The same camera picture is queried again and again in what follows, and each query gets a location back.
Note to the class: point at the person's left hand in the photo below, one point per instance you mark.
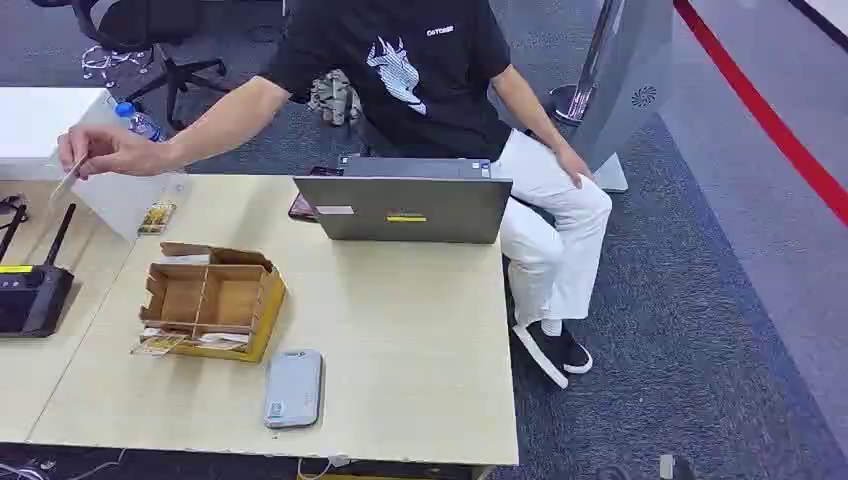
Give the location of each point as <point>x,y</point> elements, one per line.
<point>571,166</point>

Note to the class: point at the person's right hand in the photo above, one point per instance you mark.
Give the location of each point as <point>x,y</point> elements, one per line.
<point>112,151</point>

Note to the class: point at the pale card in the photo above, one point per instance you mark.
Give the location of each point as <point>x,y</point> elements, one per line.
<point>66,180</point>

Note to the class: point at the clear water bottle blue cap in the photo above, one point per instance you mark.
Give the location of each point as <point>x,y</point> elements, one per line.
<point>140,124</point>

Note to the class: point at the yellow card pack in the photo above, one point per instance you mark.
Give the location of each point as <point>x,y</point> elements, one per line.
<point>157,219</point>

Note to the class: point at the grey standing panel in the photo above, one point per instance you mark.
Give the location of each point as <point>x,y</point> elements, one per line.
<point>629,79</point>

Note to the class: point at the black office chair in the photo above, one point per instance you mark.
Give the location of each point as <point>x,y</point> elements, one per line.
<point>152,26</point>

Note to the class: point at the grey laptop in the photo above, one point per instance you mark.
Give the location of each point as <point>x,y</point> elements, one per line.
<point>411,208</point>

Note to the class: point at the person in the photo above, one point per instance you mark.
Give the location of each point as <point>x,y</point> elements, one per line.
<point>430,73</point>

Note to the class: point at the black router with antennas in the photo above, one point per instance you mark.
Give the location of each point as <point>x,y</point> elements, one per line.
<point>30,298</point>

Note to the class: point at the wooden card box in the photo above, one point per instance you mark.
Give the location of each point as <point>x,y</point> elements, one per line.
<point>218,298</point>

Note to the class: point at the black shoe white sole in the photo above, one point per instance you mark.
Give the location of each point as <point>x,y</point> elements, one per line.
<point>540,351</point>
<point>578,358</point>

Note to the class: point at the dark red phone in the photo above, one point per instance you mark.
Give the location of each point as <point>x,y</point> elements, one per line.
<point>302,206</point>

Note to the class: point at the gold printed card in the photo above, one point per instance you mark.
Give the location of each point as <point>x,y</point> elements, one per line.
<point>159,344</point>

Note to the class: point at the white cards stack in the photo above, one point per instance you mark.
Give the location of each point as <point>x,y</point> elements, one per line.
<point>222,340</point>

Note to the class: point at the grey crumpled cloth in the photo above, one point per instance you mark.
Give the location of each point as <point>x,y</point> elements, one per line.
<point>334,98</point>

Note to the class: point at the grey flat power bank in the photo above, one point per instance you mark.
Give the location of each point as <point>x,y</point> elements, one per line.
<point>293,389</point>

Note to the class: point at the chrome stanchion post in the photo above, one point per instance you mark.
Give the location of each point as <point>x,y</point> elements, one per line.
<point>586,73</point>

